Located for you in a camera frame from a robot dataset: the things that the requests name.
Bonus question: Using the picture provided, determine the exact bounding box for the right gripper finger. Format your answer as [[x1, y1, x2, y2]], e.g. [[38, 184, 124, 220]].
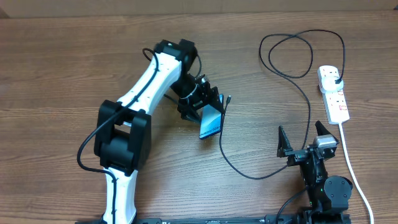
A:
[[315, 121, 339, 144], [277, 126, 293, 157]]

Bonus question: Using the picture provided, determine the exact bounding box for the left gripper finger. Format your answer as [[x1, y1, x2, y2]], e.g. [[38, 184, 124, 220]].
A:
[[204, 87, 224, 114], [180, 110, 201, 124]]

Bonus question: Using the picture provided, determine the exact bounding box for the Samsung Galaxy smartphone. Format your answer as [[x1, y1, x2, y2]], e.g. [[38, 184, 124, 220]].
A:
[[199, 105, 222, 139]]

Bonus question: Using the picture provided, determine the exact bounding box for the black USB charging cable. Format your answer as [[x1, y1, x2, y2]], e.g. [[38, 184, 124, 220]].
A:
[[219, 29, 346, 181]]

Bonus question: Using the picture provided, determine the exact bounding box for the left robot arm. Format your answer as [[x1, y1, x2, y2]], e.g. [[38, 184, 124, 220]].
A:
[[94, 39, 224, 223]]

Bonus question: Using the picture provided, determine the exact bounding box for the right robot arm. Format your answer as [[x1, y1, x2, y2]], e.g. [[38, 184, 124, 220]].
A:
[[275, 121, 353, 223]]

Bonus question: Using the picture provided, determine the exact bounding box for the white charger plug adapter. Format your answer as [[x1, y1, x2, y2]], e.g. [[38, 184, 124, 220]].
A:
[[319, 77, 344, 93]]

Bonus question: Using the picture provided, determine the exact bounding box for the white power strip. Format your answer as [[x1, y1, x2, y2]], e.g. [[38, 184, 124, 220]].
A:
[[317, 65, 349, 124]]

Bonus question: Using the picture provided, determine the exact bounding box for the white power strip cord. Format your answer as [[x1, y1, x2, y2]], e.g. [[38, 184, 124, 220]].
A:
[[338, 122, 375, 224]]

